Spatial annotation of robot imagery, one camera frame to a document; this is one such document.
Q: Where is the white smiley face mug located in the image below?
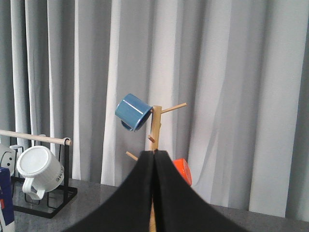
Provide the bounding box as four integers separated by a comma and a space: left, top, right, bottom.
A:
0, 144, 17, 176

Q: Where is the orange enamel mug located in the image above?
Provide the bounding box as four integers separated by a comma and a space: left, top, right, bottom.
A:
173, 158, 192, 186

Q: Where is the white ribbed mug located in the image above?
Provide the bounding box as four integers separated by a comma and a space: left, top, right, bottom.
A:
17, 145, 64, 201

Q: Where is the blue white milk carton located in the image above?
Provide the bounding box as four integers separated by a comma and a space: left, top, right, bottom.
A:
0, 167, 15, 232

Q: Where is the grey pleated curtain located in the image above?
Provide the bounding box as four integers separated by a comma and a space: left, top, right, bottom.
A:
0, 0, 309, 221

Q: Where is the black wire mug rack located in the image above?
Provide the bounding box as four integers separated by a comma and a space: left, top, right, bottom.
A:
0, 130, 77, 218

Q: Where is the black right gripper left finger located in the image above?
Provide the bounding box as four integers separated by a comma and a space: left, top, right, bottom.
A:
66, 151, 154, 232

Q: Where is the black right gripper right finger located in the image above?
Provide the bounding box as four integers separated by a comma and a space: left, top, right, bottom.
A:
154, 150, 246, 232

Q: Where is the wooden mug tree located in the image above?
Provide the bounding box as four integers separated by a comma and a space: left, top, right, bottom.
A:
126, 102, 187, 232

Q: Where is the blue enamel mug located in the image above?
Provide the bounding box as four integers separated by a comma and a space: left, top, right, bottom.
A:
115, 93, 153, 132

